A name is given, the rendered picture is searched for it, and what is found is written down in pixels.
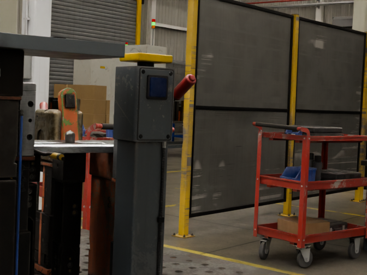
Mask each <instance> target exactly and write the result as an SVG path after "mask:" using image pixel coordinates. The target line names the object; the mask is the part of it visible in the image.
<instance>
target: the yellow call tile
mask: <svg viewBox="0 0 367 275"><path fill-rule="evenodd" d="M120 61H121V62H133V63H137V66H145V67H154V64H161V63H172V62H173V57H172V55H160V54H154V53H142V52H137V53H126V54H125V57H124V58H120Z"/></svg>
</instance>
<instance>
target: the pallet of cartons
mask: <svg viewBox="0 0 367 275"><path fill-rule="evenodd" d="M65 88H72V89H73V90H74V91H75V92H76V98H77V99H80V111H81V112H82V113H83V125H84V128H85V129H88V127H89V126H91V125H93V124H94V123H97V124H101V123H109V115H110V100H106V86H97V85H64V84H54V98H58V93H59V92H60V91H61V90H63V89H65Z"/></svg>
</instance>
